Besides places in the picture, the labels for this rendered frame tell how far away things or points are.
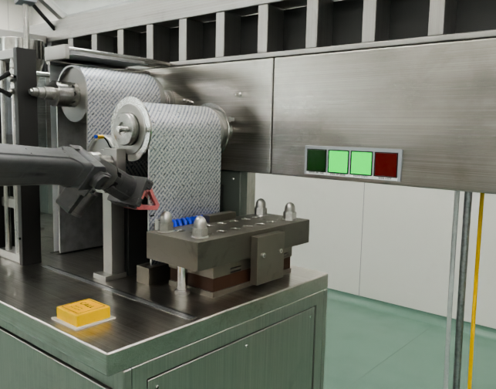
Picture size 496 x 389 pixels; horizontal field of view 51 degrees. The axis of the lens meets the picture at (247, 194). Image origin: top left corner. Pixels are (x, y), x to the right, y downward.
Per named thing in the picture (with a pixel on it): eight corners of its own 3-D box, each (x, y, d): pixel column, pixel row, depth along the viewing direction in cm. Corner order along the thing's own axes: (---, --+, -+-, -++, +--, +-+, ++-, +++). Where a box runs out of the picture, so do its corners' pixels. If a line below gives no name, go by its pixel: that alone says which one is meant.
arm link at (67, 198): (102, 174, 98) (69, 146, 99) (65, 222, 98) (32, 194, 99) (125, 180, 109) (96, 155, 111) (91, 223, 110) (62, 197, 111)
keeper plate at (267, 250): (250, 284, 117) (251, 235, 116) (276, 275, 125) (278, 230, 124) (258, 286, 116) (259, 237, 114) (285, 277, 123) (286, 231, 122)
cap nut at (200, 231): (187, 237, 108) (187, 215, 108) (200, 235, 111) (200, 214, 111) (200, 239, 106) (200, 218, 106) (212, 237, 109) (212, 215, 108)
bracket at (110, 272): (91, 278, 123) (89, 147, 119) (114, 272, 128) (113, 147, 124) (103, 282, 120) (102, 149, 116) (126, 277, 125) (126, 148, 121)
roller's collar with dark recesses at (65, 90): (46, 106, 134) (45, 80, 133) (67, 107, 138) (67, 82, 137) (59, 106, 130) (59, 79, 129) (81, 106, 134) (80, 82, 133)
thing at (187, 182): (147, 230, 119) (147, 149, 117) (217, 218, 137) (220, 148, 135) (149, 231, 119) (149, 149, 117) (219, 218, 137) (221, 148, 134)
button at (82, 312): (55, 319, 96) (55, 306, 96) (89, 309, 101) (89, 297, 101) (77, 329, 92) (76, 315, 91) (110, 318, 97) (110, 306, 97)
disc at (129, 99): (110, 160, 125) (109, 97, 124) (113, 160, 126) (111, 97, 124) (150, 162, 116) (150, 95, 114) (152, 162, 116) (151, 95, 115)
